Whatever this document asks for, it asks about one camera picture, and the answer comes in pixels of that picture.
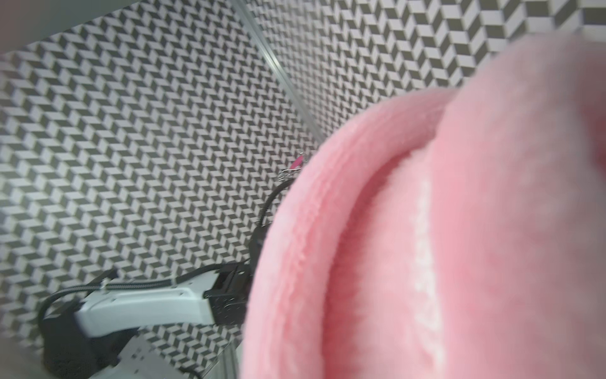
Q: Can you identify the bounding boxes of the pink towel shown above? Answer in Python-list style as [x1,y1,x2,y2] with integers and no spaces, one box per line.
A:
[241,33,605,378]

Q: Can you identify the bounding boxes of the lower pink disc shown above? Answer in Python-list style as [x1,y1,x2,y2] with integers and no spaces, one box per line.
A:
[289,154,305,170]

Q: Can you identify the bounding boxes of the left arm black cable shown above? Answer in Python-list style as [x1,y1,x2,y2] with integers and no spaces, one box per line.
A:
[36,177,297,328]

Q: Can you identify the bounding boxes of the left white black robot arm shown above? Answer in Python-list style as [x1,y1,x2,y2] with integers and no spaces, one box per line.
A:
[36,262,254,378]

